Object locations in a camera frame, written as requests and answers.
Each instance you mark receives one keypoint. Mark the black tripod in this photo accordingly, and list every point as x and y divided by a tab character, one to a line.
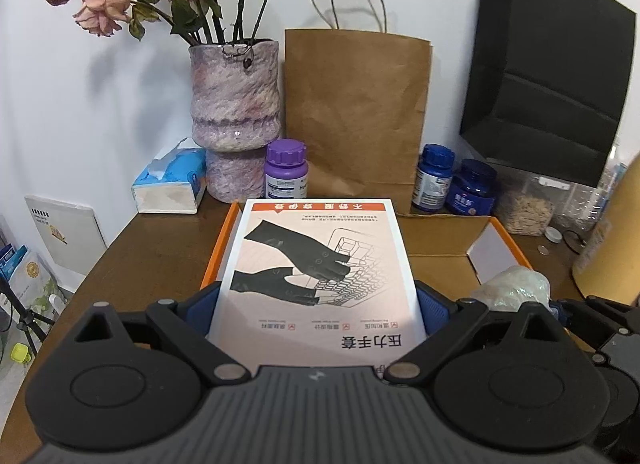
27	319

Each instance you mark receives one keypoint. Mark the clear plastic bottle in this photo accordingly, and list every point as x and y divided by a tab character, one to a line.
585	204

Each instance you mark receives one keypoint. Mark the tan cylinder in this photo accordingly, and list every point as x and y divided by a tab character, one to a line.
615	244

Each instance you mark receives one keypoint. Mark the dark blue jar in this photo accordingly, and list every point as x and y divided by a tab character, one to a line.
472	189

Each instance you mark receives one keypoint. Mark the white bottle cap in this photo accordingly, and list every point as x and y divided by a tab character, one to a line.
553	234

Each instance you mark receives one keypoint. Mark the black paper bag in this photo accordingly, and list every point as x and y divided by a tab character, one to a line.
550	69

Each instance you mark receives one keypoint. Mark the purple pill bottle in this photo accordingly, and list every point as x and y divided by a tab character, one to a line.
285	174

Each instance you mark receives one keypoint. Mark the white box with glove print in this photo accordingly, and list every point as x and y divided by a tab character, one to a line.
320	229

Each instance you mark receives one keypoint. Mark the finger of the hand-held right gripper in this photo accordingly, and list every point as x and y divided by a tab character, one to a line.
600	314

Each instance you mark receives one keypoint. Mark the pink purple textured vase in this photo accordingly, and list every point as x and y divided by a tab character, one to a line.
235	94

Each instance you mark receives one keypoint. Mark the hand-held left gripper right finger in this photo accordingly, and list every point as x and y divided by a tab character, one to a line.
433	309

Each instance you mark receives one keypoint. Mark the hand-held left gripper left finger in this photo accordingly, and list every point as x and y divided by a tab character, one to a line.
200	310

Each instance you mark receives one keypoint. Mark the brown paper bag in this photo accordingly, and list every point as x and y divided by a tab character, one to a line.
355	109

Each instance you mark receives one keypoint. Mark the blue carton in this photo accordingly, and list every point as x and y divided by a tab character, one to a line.
11	261

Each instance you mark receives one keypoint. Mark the crumpled white plastic bag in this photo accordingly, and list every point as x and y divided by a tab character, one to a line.
510	284

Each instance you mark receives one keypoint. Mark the yellow green small object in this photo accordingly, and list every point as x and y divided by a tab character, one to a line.
20	353

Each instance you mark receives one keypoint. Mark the white box with gold emblem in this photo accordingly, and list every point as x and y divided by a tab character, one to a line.
35	279

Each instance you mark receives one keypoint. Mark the cardboard box with orange edge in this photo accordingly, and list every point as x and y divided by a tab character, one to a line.
440	239

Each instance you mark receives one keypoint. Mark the blue tissue box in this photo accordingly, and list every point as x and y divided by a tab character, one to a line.
170	179

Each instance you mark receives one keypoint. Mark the white booklet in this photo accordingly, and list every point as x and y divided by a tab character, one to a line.
65	234

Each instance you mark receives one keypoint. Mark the blue bottle with white label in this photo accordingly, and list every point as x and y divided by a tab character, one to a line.
432	179

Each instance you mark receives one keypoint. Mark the clear container of seeds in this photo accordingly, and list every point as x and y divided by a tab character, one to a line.
525	209

